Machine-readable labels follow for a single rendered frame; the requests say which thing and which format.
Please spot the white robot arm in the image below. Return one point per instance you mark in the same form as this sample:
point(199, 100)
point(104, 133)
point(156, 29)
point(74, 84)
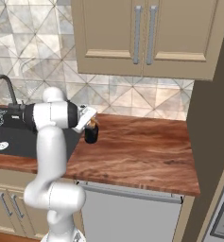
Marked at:
point(50, 148)

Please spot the black jar with brown top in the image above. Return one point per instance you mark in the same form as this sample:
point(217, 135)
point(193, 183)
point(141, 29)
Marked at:
point(91, 135)

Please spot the beige wall cupboard door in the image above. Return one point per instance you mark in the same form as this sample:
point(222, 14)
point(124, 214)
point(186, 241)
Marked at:
point(182, 34)
point(107, 34)

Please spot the grey dishwasher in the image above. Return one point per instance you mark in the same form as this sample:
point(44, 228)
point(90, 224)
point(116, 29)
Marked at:
point(129, 219)

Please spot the grey oven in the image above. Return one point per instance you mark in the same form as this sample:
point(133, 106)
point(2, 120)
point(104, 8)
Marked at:
point(222, 217)

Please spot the black sink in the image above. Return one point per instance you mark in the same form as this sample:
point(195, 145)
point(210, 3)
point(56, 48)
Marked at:
point(19, 141)

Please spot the black tap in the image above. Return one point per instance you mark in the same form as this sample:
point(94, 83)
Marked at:
point(8, 82)

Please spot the tall brown cupboard panel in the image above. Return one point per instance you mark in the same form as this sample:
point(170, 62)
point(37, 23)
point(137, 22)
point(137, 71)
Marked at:
point(209, 119)

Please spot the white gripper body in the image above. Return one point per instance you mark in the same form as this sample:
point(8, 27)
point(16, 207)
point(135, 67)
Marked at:
point(86, 118)

